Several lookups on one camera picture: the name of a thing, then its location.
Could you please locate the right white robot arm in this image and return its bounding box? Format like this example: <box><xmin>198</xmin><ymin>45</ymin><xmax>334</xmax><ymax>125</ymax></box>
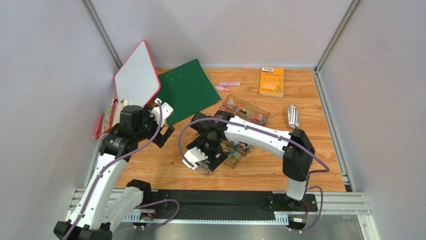
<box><xmin>179</xmin><ymin>110</ymin><xmax>315</xmax><ymax>202</ymax></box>

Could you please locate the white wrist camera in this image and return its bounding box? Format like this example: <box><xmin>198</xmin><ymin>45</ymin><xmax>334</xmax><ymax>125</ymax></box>
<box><xmin>151</xmin><ymin>98</ymin><xmax>174</xmax><ymax>127</ymax></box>
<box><xmin>182</xmin><ymin>147</ymin><xmax>208</xmax><ymax>171</ymax></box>

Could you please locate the clear plastic jar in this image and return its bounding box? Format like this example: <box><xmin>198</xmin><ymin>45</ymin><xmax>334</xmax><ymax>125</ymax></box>
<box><xmin>197</xmin><ymin>166</ymin><xmax>213</xmax><ymax>176</ymax></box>

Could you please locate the green cutting mat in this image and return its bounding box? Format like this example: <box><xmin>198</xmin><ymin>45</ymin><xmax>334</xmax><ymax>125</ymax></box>
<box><xmin>155</xmin><ymin>58</ymin><xmax>222</xmax><ymax>126</ymax></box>

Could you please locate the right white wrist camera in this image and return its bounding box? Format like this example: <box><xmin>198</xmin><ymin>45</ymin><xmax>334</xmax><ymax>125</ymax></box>
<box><xmin>182</xmin><ymin>147</ymin><xmax>208</xmax><ymax>171</ymax></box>

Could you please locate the stack of books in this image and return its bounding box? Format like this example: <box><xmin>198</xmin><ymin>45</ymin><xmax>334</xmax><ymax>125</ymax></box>
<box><xmin>94</xmin><ymin>99</ymin><xmax>129</xmax><ymax>139</ymax></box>

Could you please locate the aluminium front rail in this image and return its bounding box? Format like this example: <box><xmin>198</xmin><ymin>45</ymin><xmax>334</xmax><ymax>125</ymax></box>
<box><xmin>58</xmin><ymin>187</ymin><xmax>380</xmax><ymax>240</ymax></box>

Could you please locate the clear compartment candy box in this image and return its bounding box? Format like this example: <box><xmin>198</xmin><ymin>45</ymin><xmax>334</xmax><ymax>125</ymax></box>
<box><xmin>217</xmin><ymin>94</ymin><xmax>271</xmax><ymax>170</ymax></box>

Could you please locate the orange yellow book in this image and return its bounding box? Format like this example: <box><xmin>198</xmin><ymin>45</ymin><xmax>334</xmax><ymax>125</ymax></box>
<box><xmin>258</xmin><ymin>67</ymin><xmax>285</xmax><ymax>98</ymax></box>

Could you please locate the white board pink frame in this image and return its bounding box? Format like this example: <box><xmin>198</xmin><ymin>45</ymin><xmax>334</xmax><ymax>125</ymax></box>
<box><xmin>114</xmin><ymin>40</ymin><xmax>161</xmax><ymax>107</ymax></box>

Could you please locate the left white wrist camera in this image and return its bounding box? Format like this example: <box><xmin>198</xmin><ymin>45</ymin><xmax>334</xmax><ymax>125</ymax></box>
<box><xmin>151</xmin><ymin>98</ymin><xmax>174</xmax><ymax>127</ymax></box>

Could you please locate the pink highlighter pen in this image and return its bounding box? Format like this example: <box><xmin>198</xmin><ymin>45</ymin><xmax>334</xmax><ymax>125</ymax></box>
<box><xmin>218</xmin><ymin>82</ymin><xmax>241</xmax><ymax>87</ymax></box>

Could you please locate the black base mat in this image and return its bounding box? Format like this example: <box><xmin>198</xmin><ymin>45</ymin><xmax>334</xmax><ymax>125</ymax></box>
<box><xmin>142</xmin><ymin>189</ymin><xmax>319</xmax><ymax>221</ymax></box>

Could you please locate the silver metal scoop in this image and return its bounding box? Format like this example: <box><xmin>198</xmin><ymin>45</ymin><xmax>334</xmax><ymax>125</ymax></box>
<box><xmin>287</xmin><ymin>105</ymin><xmax>300</xmax><ymax>129</ymax></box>

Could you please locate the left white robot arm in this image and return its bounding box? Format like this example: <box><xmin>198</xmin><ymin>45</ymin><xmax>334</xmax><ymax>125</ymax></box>
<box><xmin>53</xmin><ymin>99</ymin><xmax>175</xmax><ymax>240</ymax></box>

